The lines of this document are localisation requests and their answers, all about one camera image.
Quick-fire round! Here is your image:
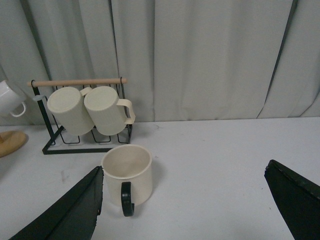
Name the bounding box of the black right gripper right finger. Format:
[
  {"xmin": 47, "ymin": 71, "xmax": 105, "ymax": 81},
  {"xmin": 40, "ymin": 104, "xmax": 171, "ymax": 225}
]
[{"xmin": 264, "ymin": 159, "xmax": 320, "ymax": 240}]

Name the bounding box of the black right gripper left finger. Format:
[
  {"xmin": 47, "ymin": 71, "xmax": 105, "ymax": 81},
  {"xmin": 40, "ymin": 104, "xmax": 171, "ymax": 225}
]
[{"xmin": 11, "ymin": 166, "xmax": 104, "ymax": 240}]

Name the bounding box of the cream mug with black handle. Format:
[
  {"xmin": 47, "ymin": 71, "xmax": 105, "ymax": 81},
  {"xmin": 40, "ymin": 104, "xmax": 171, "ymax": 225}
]
[{"xmin": 101, "ymin": 144, "xmax": 153, "ymax": 217}]

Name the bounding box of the wooden stand base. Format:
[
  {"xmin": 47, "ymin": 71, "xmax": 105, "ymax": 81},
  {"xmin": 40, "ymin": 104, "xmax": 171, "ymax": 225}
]
[{"xmin": 0, "ymin": 130, "xmax": 27, "ymax": 158}]

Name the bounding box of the right cream ribbed mug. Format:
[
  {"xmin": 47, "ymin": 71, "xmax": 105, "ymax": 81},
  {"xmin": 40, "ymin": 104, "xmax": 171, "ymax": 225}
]
[{"xmin": 84, "ymin": 86, "xmax": 136, "ymax": 136}]

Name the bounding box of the cream ribbed mug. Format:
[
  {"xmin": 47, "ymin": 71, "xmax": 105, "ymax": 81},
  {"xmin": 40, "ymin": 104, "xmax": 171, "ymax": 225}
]
[
  {"xmin": 47, "ymin": 86, "xmax": 95, "ymax": 136},
  {"xmin": 84, "ymin": 86, "xmax": 136, "ymax": 136}
]

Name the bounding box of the left cream ribbed mug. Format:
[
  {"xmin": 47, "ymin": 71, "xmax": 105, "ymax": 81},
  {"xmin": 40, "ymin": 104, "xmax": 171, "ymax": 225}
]
[{"xmin": 47, "ymin": 86, "xmax": 95, "ymax": 136}]

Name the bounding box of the white enamel mug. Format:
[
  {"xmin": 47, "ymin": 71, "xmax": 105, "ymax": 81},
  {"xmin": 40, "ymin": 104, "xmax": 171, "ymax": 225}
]
[{"xmin": 0, "ymin": 80, "xmax": 27, "ymax": 118}]

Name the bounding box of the grey curtain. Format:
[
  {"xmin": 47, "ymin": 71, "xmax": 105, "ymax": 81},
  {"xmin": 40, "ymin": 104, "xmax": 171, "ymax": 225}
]
[{"xmin": 0, "ymin": 0, "xmax": 320, "ymax": 126}]

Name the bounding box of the black wire mug rack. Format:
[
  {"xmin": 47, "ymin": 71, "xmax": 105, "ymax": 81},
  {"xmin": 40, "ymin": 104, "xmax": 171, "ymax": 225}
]
[{"xmin": 27, "ymin": 77, "xmax": 133, "ymax": 155}]

